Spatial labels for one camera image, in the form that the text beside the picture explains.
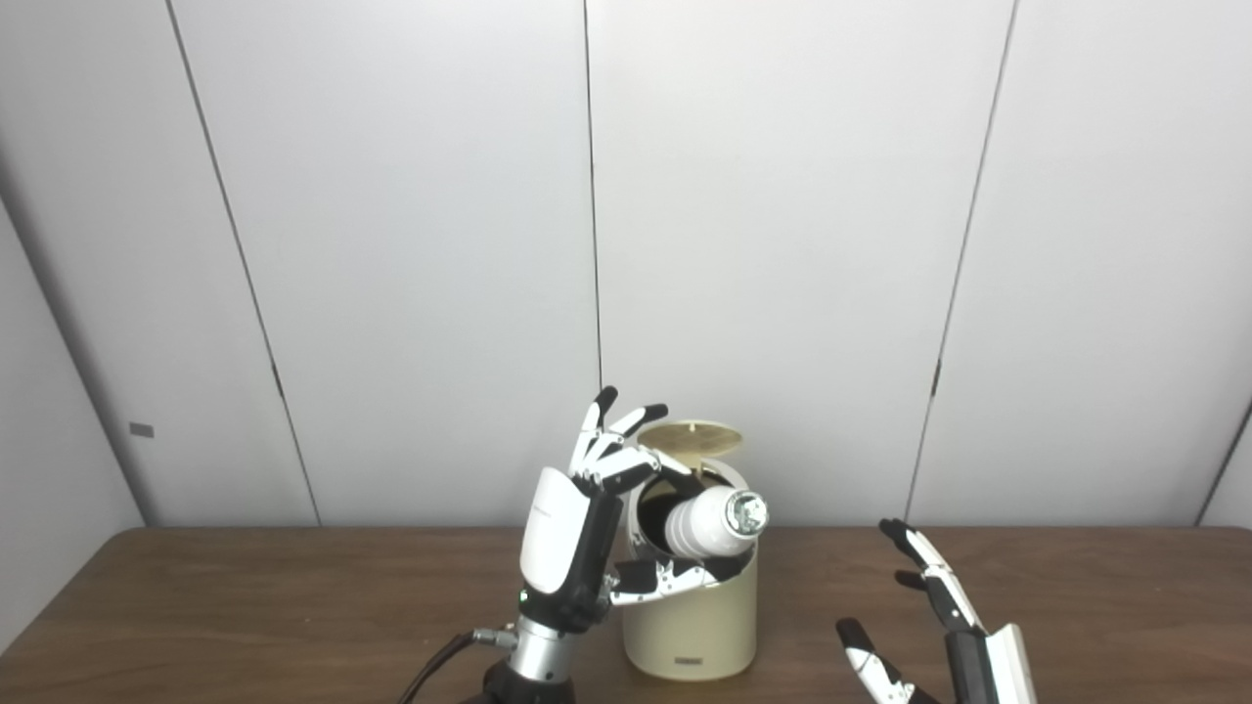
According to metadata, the cream round bin lid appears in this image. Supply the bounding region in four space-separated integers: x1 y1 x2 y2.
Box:
636 420 744 472

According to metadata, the cream-colored round bin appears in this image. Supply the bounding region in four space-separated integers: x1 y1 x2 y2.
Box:
622 420 760 682

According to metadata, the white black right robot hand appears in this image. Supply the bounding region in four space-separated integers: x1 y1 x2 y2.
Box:
836 518 1040 704

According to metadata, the small white plastic bottle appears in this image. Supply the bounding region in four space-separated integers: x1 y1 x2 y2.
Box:
664 487 770 558

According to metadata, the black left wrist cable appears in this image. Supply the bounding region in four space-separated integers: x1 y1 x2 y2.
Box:
396 628 517 704

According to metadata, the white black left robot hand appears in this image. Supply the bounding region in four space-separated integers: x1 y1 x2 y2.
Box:
518 386 730 632

